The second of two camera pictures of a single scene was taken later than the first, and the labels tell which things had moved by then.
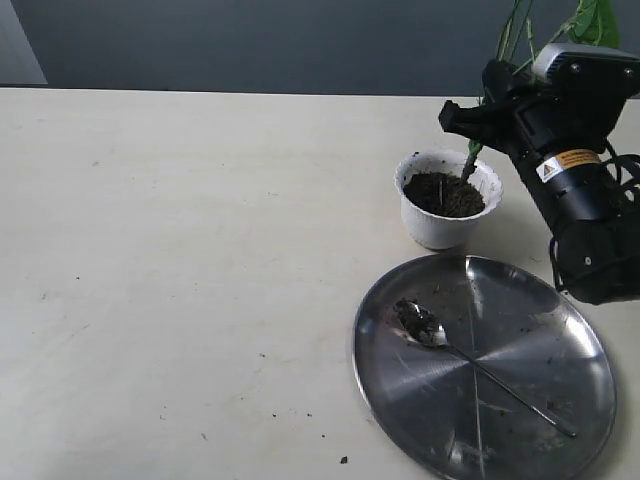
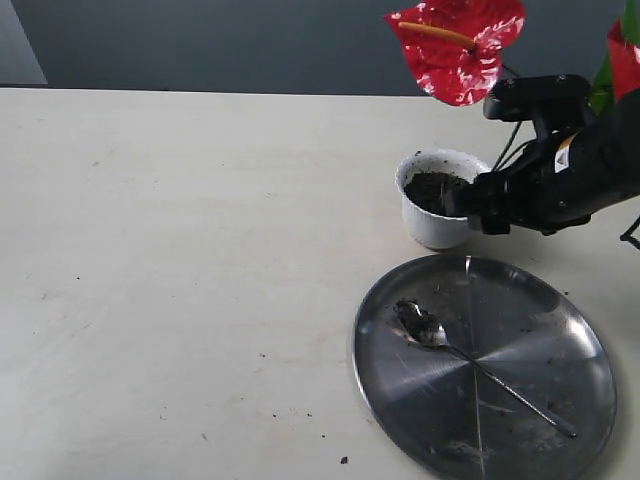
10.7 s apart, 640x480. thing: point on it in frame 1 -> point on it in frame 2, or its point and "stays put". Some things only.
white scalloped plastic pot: [441, 210] stays put
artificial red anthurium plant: [594, 20] -> [455, 49]
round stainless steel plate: [485, 368] stays put
